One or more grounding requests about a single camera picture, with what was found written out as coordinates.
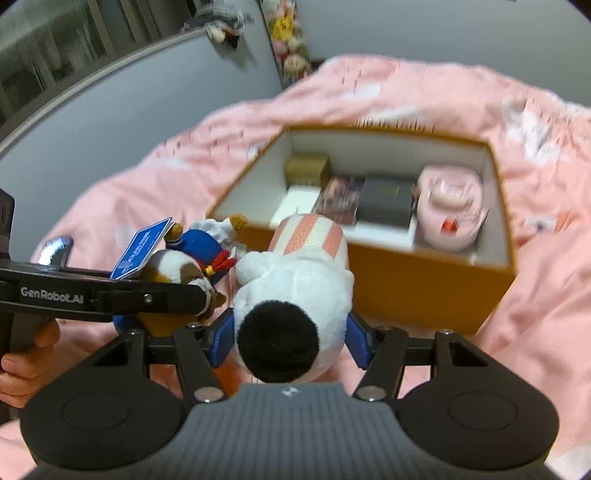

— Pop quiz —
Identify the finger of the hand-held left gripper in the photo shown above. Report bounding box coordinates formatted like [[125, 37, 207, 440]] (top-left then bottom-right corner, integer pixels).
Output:
[[96, 276, 208, 325]]

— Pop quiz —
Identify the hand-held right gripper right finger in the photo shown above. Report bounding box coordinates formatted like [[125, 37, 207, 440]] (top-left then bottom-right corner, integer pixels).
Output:
[[345, 312, 491, 401]]

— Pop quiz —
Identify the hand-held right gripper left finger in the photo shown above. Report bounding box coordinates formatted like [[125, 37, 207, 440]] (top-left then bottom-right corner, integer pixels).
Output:
[[92, 307, 238, 403]]

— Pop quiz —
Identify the brown plush toy with tag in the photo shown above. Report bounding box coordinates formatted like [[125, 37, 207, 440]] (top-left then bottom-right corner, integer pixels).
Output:
[[109, 214, 250, 339]]

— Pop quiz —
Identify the orange cardboard box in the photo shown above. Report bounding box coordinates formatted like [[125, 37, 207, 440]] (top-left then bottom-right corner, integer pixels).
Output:
[[205, 124, 519, 336]]

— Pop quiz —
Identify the white plush dog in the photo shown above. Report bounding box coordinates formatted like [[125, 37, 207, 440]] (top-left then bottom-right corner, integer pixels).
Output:
[[231, 213, 357, 385]]

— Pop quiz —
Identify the grey box with gold print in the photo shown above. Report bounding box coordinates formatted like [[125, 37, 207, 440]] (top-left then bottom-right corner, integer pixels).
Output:
[[355, 174, 419, 230]]

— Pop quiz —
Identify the person's left hand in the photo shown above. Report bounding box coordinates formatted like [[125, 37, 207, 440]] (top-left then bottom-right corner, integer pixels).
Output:
[[0, 319, 62, 410]]

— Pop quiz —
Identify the dark brown printed box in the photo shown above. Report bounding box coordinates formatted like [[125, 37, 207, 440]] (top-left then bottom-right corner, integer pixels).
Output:
[[316, 176, 367, 227]]

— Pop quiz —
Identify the pink round container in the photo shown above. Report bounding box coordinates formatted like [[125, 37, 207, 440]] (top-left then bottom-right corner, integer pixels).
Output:
[[414, 165, 491, 254]]

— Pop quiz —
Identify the small gold box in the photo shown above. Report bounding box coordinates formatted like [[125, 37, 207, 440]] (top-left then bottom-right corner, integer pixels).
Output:
[[283, 153, 331, 190]]

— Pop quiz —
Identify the window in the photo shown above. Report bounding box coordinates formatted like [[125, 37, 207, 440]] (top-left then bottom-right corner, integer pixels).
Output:
[[0, 0, 195, 127]]

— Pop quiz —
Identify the pile of plush toys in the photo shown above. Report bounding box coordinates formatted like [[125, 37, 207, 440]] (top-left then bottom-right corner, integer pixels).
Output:
[[260, 0, 315, 80]]

